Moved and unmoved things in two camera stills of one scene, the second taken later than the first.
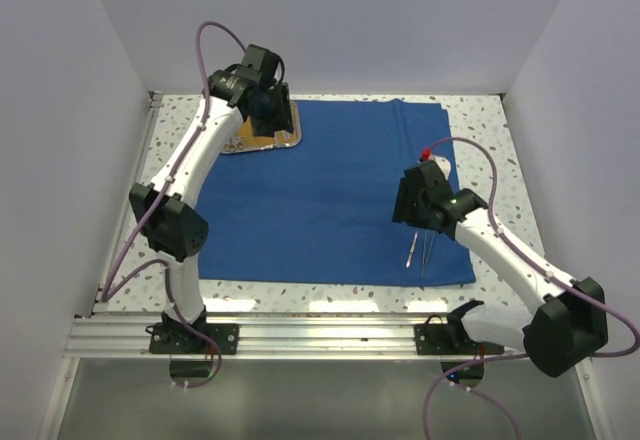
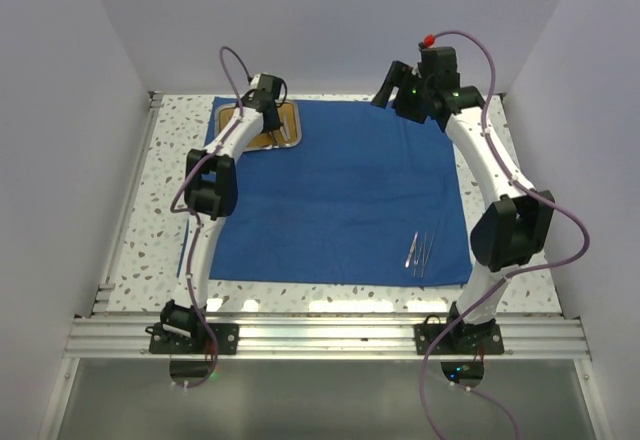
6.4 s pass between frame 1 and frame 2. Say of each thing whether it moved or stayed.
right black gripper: moved
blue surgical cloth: stayed
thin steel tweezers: stayed
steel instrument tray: stayed
